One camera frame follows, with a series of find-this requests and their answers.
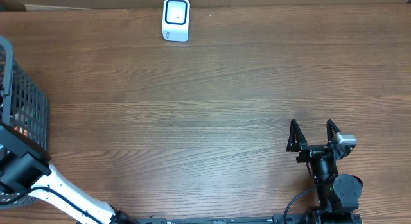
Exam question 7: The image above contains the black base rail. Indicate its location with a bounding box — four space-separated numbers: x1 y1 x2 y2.
135 214 315 224

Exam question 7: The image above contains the dark grey plastic basket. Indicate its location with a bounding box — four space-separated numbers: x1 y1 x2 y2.
1 36 49 209

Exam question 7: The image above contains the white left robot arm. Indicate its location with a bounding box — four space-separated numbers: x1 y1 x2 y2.
1 123 136 224

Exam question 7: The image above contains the orange tissue pack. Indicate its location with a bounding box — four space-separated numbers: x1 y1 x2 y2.
14 126 28 136

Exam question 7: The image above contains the white barcode scanner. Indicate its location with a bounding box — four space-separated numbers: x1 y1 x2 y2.
162 0 191 42

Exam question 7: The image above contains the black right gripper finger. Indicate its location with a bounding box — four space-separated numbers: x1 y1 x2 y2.
286 119 308 152
326 119 341 143

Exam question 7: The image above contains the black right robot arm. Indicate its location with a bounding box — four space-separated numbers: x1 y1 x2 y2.
283 119 363 224

